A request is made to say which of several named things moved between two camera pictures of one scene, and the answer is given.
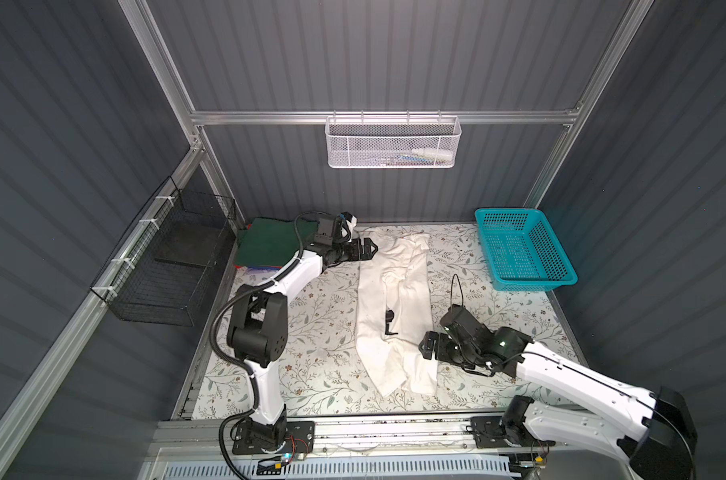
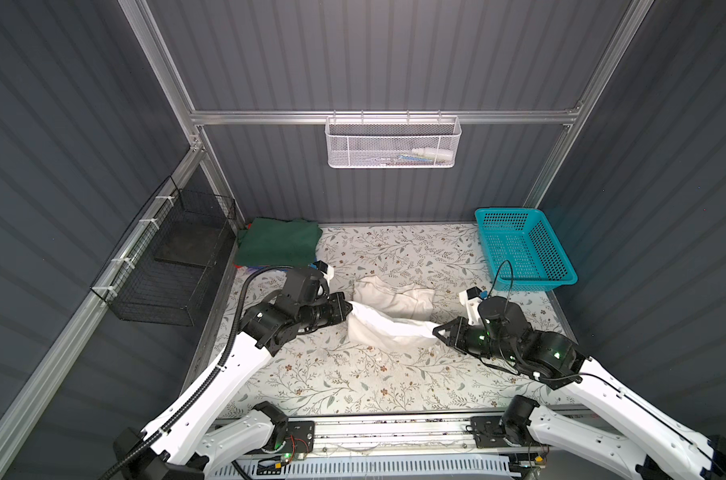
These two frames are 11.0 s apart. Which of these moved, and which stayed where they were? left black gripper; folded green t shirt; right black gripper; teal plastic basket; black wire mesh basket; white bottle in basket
Moved: right black gripper; left black gripper
Stayed: white bottle in basket; folded green t shirt; black wire mesh basket; teal plastic basket
